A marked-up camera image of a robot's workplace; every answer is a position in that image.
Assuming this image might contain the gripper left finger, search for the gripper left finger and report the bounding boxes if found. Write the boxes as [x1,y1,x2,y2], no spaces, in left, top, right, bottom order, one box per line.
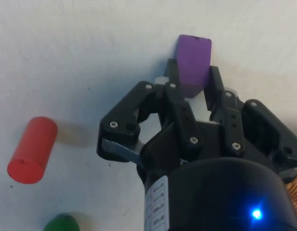
[96,58,202,167]

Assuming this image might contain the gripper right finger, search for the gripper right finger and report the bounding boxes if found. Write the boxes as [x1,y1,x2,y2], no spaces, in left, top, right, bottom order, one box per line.
[203,65,297,169]

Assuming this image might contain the purple triangular block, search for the purple triangular block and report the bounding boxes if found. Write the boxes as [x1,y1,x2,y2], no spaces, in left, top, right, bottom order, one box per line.
[175,34,212,99]

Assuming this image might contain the wicker basket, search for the wicker basket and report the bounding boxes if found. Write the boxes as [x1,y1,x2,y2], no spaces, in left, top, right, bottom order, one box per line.
[285,169,297,226]

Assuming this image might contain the red cylinder block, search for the red cylinder block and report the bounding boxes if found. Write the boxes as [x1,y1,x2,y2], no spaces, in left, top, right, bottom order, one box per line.
[7,116,59,185]

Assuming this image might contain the green ball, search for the green ball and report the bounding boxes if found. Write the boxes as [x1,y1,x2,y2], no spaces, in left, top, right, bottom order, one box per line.
[43,214,80,231]

